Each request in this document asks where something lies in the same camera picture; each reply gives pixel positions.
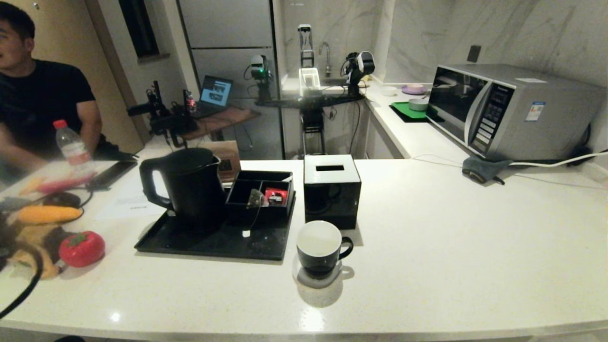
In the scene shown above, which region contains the black tissue box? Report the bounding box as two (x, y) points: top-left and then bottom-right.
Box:
(303, 154), (362, 230)

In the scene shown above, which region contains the yellow toy corn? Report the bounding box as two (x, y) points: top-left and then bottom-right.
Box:
(17, 205), (83, 225)

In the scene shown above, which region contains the silver microwave oven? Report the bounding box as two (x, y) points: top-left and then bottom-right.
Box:
(426, 64), (607, 162)

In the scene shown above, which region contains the open laptop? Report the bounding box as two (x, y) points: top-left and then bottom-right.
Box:
(192, 75), (233, 119)

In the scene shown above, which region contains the white printed paper sheet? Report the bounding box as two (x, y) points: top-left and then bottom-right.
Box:
(95, 183), (164, 220)

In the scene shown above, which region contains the black cup white inside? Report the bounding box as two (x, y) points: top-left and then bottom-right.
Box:
(296, 220), (354, 275)

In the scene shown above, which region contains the red toy tomato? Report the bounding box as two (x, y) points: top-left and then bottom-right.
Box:
(58, 231), (106, 268)

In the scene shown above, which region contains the person in black t-shirt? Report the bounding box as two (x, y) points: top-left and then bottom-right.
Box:
(0, 1), (138, 171)

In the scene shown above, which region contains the pyramid tea bag with string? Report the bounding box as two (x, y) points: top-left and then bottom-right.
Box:
(242, 189), (269, 238)

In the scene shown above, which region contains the plastic bottle red cap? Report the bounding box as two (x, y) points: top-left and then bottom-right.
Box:
(53, 119), (95, 177)

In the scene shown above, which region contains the pink toy vegetable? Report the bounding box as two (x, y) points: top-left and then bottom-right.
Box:
(37, 177), (95, 194)

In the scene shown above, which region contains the white saucer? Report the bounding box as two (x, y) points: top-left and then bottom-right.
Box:
(293, 259), (343, 289)

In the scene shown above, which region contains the thick white power cable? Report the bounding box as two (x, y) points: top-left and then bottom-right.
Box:
(508, 150), (608, 168)

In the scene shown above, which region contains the black serving tray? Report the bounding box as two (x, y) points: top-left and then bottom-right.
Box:
(134, 190), (297, 262)

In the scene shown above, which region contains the wooden desk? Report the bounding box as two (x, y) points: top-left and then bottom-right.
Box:
(180, 107), (261, 141)

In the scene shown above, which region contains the tan cloth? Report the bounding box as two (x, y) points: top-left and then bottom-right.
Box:
(9, 223), (65, 281)

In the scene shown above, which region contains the green cutting mat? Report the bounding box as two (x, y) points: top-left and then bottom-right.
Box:
(389, 102), (445, 123)

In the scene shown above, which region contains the grey-blue cloth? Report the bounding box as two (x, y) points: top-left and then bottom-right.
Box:
(462, 156), (513, 185)

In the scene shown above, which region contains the grey refrigerator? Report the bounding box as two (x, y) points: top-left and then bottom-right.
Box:
(177, 0), (285, 160)

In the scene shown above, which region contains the black electric kettle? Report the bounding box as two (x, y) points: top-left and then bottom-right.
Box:
(139, 147), (227, 228)

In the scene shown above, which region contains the green cutting board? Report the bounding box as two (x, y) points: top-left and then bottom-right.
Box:
(391, 101), (430, 119)

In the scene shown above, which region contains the upright black gripper stand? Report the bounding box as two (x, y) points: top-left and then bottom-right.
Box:
(298, 24), (315, 68)

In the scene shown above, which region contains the brown QR code sign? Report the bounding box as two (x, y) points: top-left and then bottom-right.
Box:
(204, 140), (241, 183)

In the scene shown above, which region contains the black smartphone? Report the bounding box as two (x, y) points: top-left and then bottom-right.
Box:
(85, 160), (138, 190)

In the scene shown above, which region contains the white dish rack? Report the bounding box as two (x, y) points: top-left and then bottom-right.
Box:
(298, 67), (322, 95)

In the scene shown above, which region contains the dark window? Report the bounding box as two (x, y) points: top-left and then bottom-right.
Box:
(118, 0), (160, 60)

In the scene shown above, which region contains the black compartment organizer box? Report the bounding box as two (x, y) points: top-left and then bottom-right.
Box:
(225, 170), (295, 224)

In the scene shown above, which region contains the beige wooden door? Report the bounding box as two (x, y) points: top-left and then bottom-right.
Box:
(9, 0), (143, 152)

